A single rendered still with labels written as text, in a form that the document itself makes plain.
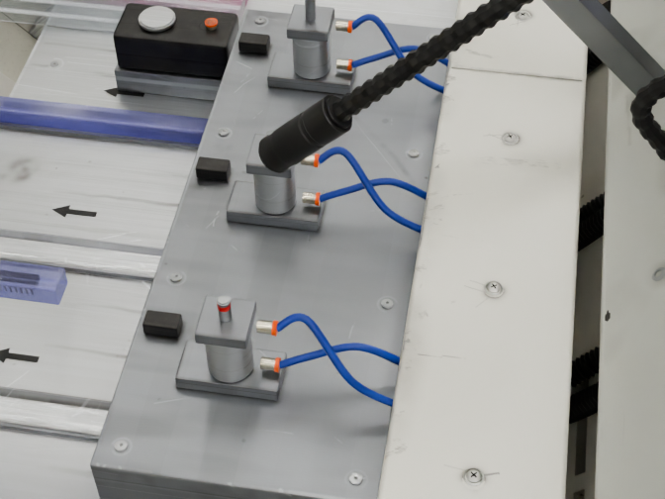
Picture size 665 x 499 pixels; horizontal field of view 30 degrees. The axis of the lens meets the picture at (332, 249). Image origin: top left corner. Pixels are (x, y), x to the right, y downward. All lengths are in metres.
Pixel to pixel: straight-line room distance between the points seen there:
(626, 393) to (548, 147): 0.18
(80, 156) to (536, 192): 0.30
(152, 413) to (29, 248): 0.19
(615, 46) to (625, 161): 0.06
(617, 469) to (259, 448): 0.16
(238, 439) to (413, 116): 0.24
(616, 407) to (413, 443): 0.09
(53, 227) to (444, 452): 0.31
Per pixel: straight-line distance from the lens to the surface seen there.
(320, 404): 0.59
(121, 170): 0.79
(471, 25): 0.49
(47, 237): 0.76
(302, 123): 0.53
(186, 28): 0.82
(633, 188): 0.64
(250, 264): 0.65
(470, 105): 0.71
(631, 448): 0.55
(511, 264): 0.63
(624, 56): 0.67
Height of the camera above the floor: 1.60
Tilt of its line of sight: 38 degrees down
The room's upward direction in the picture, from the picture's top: 61 degrees clockwise
